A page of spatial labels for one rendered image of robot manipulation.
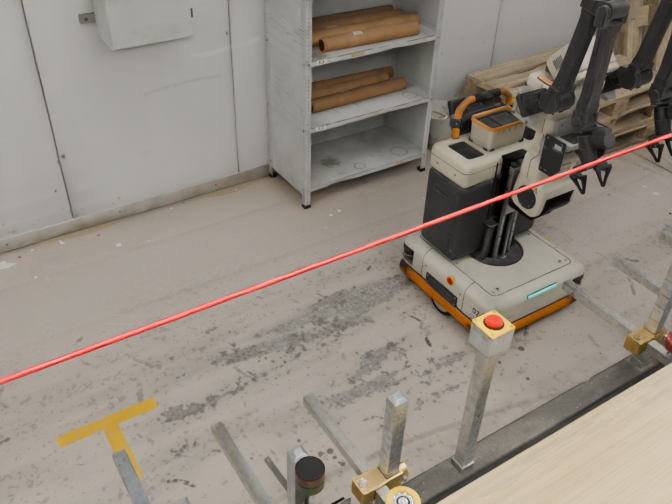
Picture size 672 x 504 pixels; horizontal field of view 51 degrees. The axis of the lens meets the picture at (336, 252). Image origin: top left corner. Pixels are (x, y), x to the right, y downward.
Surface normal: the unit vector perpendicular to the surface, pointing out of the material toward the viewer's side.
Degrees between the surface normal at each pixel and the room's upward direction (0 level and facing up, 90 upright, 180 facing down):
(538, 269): 0
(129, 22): 90
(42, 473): 0
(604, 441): 0
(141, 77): 90
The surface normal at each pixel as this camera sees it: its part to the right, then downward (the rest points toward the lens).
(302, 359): 0.03, -0.80
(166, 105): 0.54, 0.52
